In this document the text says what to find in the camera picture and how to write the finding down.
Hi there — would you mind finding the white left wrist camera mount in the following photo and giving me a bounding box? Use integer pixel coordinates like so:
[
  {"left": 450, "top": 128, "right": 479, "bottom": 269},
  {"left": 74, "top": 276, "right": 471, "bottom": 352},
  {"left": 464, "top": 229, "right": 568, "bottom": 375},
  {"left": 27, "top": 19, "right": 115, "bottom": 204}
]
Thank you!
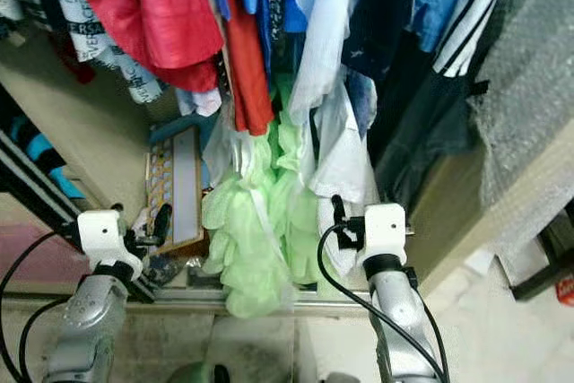
[{"left": 76, "top": 209, "right": 144, "bottom": 281}]

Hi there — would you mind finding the dark navy hanging garment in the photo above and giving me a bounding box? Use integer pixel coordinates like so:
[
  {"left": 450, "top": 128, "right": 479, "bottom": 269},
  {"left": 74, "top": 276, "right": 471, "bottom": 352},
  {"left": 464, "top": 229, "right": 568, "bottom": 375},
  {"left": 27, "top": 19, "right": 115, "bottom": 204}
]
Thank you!
[{"left": 350, "top": 0, "right": 490, "bottom": 205}]

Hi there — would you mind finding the silver left robot leg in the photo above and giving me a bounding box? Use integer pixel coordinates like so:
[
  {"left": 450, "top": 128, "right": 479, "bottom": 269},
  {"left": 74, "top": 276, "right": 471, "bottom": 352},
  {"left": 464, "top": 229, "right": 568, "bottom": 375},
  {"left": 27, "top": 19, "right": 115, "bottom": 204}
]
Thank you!
[{"left": 170, "top": 363, "right": 230, "bottom": 383}]

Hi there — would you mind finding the orange-red hanging garment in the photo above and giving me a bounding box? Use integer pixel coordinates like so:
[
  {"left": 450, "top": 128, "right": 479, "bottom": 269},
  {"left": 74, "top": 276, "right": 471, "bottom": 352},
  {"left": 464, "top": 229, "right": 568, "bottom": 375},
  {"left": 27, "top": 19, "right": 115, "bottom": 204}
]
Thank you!
[{"left": 222, "top": 0, "right": 274, "bottom": 137}]

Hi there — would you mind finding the red object on floor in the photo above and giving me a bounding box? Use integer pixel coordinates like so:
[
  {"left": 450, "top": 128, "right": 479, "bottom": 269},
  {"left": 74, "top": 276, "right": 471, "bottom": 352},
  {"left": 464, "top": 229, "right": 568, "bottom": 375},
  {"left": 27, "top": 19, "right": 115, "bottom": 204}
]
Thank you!
[{"left": 558, "top": 277, "right": 574, "bottom": 305}]

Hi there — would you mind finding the black sliding door frame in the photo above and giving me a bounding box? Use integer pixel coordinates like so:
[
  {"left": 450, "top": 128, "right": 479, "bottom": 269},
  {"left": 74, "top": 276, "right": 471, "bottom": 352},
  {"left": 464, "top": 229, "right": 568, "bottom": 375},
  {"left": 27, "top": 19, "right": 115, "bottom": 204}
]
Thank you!
[{"left": 0, "top": 87, "right": 153, "bottom": 303}]

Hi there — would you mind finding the black metal stand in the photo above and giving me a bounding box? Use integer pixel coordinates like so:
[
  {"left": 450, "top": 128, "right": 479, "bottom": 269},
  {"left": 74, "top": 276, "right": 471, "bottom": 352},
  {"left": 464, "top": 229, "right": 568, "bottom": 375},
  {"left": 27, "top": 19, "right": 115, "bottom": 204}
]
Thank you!
[{"left": 511, "top": 208, "right": 574, "bottom": 303}]

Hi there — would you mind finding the beige wooden wardrobe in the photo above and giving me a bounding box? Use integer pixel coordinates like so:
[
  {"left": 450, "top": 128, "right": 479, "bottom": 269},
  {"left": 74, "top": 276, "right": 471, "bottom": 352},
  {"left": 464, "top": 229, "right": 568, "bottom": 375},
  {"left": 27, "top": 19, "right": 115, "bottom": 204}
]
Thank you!
[{"left": 0, "top": 0, "right": 574, "bottom": 312}]

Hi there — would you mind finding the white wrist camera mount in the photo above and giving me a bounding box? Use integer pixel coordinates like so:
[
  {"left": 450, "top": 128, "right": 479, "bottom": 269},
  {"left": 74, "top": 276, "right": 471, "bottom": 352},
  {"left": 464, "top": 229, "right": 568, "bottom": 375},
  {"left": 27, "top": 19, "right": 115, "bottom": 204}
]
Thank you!
[
  {"left": 354, "top": 204, "right": 409, "bottom": 276},
  {"left": 76, "top": 209, "right": 144, "bottom": 281}
]

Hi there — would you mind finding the pale blue white shirt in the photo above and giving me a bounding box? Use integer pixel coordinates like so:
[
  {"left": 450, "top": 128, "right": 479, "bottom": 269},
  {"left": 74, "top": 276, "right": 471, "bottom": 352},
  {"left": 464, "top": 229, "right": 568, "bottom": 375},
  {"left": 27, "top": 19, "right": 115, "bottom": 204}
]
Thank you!
[{"left": 287, "top": 0, "right": 379, "bottom": 276}]

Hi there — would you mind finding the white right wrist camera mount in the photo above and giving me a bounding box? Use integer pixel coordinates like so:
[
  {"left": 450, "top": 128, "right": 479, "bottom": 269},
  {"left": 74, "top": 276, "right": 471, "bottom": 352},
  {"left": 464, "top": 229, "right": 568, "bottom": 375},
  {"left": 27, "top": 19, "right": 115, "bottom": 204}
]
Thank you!
[{"left": 354, "top": 204, "right": 409, "bottom": 276}]

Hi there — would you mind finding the light green hanging garment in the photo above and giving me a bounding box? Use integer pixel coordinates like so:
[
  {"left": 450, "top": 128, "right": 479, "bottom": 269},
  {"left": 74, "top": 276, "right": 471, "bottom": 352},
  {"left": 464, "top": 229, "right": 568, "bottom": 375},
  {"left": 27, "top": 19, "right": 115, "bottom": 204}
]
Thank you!
[{"left": 202, "top": 78, "right": 324, "bottom": 319}]

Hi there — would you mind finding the black white patterned garment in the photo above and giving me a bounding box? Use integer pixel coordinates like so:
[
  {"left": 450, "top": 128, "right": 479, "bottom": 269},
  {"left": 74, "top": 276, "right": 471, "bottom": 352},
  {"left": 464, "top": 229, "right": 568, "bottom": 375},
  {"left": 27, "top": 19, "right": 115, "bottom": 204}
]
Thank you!
[{"left": 45, "top": 0, "right": 171, "bottom": 106}]

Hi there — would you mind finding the red hanging jacket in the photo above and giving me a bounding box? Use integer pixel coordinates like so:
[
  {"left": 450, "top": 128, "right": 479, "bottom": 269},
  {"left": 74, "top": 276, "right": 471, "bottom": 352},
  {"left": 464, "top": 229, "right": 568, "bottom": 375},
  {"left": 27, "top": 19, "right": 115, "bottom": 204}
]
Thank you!
[{"left": 65, "top": 0, "right": 225, "bottom": 92}]

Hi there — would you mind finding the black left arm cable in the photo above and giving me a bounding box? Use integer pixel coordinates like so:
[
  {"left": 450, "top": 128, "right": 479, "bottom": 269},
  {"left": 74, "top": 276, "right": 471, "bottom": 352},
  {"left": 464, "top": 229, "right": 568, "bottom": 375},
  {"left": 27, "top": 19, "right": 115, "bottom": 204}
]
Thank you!
[{"left": 0, "top": 289, "right": 95, "bottom": 383}]

